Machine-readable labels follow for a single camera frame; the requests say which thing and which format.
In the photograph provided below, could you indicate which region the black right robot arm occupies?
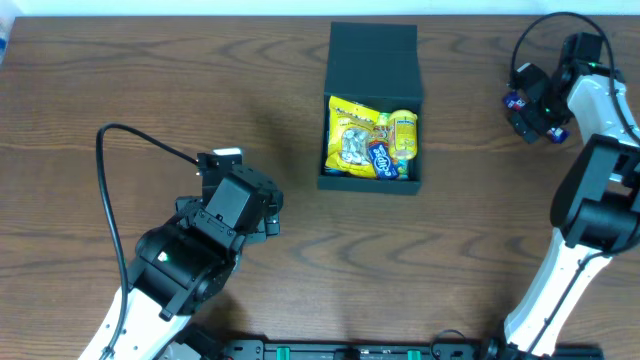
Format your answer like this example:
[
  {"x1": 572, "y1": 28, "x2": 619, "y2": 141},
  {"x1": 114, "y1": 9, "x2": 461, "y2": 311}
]
[{"x1": 482, "y1": 33, "x2": 639, "y2": 359}]

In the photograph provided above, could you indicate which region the green Haribo worms bag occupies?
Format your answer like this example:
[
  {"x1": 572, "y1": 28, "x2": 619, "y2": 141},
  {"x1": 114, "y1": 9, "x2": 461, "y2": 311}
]
[{"x1": 367, "y1": 113, "x2": 409, "y2": 181}]

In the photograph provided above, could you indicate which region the yellow Mentos gum bottle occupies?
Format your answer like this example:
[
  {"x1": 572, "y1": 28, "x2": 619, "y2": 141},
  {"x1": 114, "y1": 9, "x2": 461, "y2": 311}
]
[{"x1": 389, "y1": 110, "x2": 418, "y2": 160}]

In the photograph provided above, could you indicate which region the purple Dairy Milk bar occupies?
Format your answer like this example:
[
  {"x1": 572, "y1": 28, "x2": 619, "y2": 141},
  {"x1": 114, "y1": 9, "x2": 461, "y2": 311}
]
[{"x1": 503, "y1": 91, "x2": 571, "y2": 144}]

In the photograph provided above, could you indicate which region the black mounting rail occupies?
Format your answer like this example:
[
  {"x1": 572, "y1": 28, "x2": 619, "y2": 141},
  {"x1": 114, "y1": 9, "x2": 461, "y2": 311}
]
[{"x1": 164, "y1": 324, "x2": 606, "y2": 360}]

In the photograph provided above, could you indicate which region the black gift box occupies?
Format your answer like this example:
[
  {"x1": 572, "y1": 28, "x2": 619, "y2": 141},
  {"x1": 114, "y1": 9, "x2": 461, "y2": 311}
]
[{"x1": 317, "y1": 22, "x2": 425, "y2": 195}]

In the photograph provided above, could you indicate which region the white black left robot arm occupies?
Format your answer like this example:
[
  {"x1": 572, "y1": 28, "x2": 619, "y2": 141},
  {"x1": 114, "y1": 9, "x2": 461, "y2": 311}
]
[{"x1": 81, "y1": 165, "x2": 283, "y2": 359}]

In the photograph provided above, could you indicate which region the blue Oreo cookie pack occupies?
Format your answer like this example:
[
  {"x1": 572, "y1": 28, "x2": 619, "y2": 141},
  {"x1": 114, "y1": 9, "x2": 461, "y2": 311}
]
[{"x1": 324, "y1": 168, "x2": 346, "y2": 177}]

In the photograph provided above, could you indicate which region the yellow nuts snack bag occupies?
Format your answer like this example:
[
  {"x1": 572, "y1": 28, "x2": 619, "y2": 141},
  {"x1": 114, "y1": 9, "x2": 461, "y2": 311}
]
[{"x1": 325, "y1": 96, "x2": 379, "y2": 179}]

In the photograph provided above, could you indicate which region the blue Eclipse mints tin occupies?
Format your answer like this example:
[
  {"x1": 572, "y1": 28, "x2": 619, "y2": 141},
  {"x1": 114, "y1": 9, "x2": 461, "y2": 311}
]
[{"x1": 368, "y1": 142, "x2": 399, "y2": 180}]

